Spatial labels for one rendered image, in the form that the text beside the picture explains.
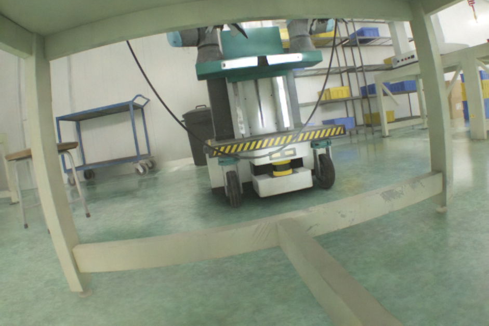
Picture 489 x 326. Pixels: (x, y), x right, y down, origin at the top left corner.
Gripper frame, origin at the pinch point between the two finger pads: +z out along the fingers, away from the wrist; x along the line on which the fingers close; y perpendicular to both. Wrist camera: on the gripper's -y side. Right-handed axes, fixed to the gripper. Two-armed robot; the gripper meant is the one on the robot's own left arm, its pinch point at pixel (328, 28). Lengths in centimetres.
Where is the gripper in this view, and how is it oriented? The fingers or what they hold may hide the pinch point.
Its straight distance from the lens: 108.4
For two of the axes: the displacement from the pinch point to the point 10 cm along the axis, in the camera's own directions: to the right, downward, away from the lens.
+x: -8.9, 1.7, 4.1
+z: 0.3, 9.4, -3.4
